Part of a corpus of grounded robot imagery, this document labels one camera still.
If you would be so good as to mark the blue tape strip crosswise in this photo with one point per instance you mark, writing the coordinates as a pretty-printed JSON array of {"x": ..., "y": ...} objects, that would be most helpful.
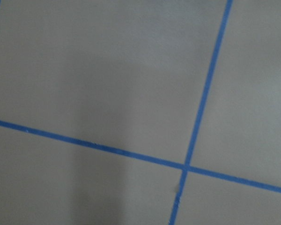
[{"x": 141, "y": 157}]

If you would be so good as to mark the blue tape strip lengthwise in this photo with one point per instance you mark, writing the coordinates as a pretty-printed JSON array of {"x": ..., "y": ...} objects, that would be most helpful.
[{"x": 200, "y": 112}]

